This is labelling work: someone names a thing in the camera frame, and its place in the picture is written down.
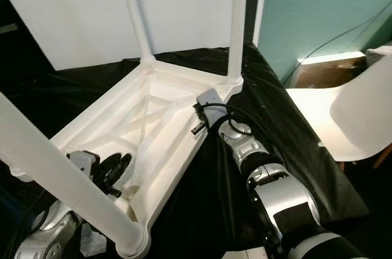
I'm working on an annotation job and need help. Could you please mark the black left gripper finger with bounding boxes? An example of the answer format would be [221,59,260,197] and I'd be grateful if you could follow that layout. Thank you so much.
[96,154,120,180]
[110,152,134,187]

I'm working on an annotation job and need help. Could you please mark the brown cardboard box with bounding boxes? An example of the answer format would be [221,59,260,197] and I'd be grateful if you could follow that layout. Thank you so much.
[288,57,368,88]

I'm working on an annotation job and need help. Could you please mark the white plastic chair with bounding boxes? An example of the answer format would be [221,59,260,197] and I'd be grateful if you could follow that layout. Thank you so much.
[285,57,392,165]

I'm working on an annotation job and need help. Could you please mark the small white bundle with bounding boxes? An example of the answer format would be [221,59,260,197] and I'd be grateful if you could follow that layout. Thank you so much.
[367,47,392,65]

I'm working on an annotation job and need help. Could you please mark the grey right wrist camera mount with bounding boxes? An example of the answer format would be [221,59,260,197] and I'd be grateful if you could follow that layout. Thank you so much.
[196,88,226,116]

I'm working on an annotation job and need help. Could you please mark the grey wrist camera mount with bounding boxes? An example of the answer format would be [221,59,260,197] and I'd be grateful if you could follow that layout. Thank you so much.
[67,151,100,179]
[196,88,226,116]

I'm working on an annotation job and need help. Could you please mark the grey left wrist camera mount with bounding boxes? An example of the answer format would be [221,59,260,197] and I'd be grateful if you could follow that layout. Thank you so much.
[67,151,100,179]

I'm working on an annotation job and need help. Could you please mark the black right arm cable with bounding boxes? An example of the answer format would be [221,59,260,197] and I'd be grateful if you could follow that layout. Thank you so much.
[205,103,253,138]

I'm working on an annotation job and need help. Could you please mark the thin black wall cable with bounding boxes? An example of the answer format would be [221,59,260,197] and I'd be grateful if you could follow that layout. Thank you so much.
[279,8,392,82]

